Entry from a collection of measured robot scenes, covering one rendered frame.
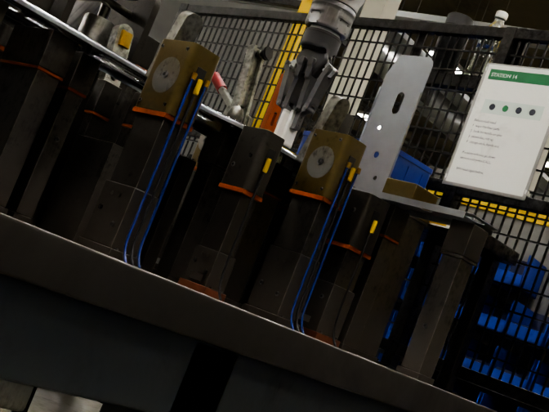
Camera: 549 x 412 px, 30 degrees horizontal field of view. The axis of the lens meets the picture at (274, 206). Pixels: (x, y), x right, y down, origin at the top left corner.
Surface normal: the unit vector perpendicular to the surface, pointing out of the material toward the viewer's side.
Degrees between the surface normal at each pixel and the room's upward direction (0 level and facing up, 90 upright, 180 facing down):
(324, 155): 90
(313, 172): 90
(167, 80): 90
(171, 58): 90
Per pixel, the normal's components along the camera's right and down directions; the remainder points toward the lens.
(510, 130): -0.64, -0.33
